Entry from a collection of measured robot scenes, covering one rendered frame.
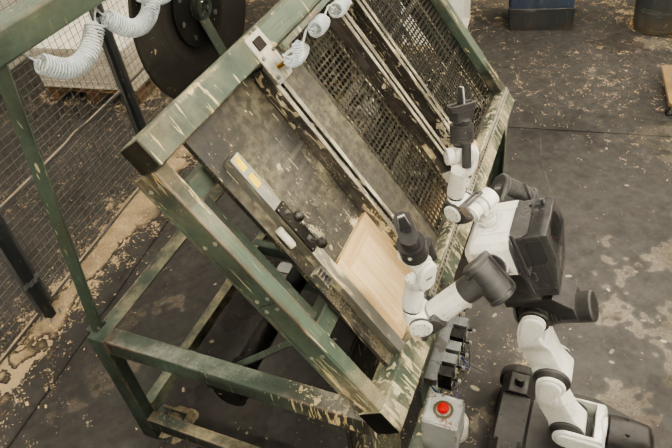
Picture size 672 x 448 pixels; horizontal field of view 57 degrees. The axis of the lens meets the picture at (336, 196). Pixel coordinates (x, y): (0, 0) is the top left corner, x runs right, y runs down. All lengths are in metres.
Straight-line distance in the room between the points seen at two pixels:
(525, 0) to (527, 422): 4.30
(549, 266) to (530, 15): 4.53
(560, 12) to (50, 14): 5.13
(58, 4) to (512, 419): 2.45
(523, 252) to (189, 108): 1.15
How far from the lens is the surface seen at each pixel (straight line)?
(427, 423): 2.19
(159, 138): 1.81
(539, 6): 6.44
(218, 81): 2.02
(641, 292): 3.92
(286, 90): 2.26
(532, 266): 2.16
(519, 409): 3.11
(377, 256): 2.41
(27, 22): 2.04
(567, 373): 2.66
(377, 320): 2.30
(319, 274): 2.15
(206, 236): 1.90
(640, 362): 3.61
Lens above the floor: 2.82
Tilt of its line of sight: 39 degrees down
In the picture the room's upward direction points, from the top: 8 degrees counter-clockwise
